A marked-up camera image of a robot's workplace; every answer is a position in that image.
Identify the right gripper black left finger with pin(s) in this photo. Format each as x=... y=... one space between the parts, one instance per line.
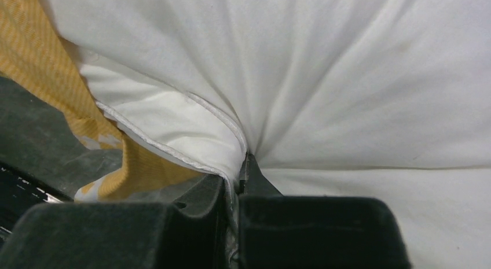
x=186 y=233

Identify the white pillow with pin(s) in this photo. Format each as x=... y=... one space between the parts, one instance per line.
x=378 y=98

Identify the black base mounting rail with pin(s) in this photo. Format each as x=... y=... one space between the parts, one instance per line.
x=19 y=192

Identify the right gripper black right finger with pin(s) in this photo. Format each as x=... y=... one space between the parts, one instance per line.
x=278 y=231

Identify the blue orange cartoon pillowcase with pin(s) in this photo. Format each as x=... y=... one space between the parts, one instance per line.
x=33 y=56

